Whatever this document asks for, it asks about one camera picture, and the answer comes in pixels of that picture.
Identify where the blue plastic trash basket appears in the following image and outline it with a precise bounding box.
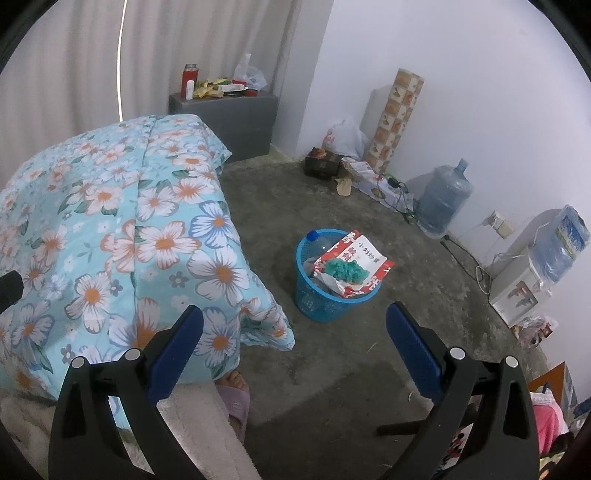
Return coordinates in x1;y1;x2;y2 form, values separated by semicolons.
294;229;381;323

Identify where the white water dispenser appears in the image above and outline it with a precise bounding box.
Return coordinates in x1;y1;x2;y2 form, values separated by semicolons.
488;209;560;327

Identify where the dark box on floor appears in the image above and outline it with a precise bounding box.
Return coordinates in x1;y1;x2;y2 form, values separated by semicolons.
304;148;342;180

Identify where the grey pleated curtain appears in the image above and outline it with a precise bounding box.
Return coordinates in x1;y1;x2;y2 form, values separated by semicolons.
0;0;334;186

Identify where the pink slipper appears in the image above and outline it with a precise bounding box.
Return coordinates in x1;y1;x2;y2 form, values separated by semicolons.
215;370;250;443

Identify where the floral blue bed quilt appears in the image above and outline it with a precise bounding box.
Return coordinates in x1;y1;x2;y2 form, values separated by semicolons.
1;115;294;400

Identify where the large blue water jug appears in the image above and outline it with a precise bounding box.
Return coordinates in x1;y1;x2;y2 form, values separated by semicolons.
415;159;474;239

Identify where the white plastic bag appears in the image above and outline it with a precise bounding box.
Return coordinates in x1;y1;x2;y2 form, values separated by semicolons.
322;117;369;161

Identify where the grey bedside cabinet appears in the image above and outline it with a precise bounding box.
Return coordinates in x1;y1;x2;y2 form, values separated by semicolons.
168;92;279;162

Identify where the red white snack bag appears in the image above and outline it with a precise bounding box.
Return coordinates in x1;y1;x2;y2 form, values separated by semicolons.
311;230;394;299

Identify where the red candle jar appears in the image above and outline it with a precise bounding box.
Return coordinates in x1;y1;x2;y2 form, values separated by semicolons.
180;64;199;100

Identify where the patterned rolled mat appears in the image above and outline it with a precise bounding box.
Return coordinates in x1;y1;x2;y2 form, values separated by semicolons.
365;69;425;174

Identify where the water jug on dispenser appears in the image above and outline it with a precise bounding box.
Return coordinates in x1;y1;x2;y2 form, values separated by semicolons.
531;205;590;285

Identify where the clear bottle blue cap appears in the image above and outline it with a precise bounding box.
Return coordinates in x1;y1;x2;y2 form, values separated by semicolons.
301;229;346;263

